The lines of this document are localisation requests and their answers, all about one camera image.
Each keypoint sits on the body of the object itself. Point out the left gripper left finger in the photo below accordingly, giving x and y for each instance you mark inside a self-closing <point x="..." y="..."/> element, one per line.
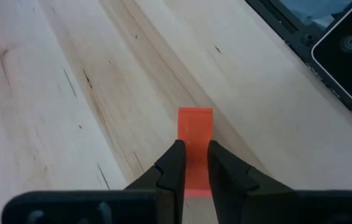
<point x="151" y="199"/>

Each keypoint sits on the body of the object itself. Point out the black aluminium rig frame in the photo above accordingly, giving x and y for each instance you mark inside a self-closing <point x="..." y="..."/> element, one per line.
<point x="300" y="28"/>

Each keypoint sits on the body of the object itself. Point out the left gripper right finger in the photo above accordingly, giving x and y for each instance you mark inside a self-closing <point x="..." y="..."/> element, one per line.
<point x="257" y="199"/>

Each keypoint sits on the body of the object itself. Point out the orange eraser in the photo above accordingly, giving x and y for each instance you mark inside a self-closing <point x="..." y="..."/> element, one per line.
<point x="196" y="130"/>

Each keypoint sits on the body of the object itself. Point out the black table-level camera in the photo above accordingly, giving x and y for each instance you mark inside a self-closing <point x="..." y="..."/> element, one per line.
<point x="350" y="53"/>

